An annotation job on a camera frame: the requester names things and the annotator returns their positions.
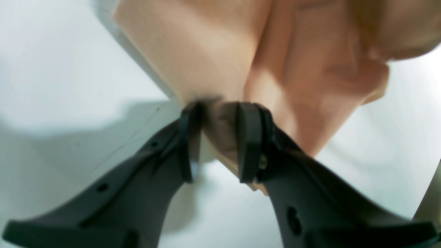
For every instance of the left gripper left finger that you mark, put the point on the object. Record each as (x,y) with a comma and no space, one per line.
(126,207)

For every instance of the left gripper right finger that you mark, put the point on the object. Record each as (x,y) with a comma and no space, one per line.
(314,207)

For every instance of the peach orange t-shirt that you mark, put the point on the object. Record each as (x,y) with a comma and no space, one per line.
(312,63)

